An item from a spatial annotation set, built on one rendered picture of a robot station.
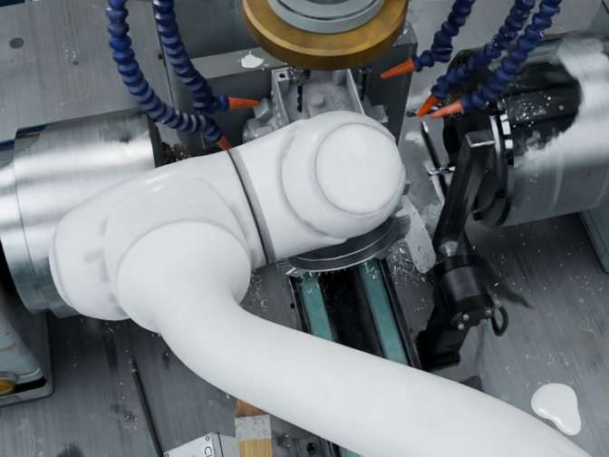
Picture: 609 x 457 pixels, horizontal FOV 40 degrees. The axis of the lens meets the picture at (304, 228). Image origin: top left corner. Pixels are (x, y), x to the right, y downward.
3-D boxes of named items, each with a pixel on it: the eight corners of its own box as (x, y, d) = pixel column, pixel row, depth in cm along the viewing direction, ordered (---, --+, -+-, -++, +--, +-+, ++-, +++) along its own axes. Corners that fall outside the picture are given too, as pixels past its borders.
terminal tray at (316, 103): (269, 104, 115) (268, 70, 109) (344, 91, 117) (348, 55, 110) (289, 177, 110) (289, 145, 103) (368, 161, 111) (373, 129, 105)
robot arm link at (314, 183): (358, 106, 78) (223, 151, 77) (398, 77, 63) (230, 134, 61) (396, 217, 79) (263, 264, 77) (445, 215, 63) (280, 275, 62)
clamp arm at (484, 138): (429, 238, 114) (462, 128, 92) (449, 234, 115) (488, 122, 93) (437, 261, 113) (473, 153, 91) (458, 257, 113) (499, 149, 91)
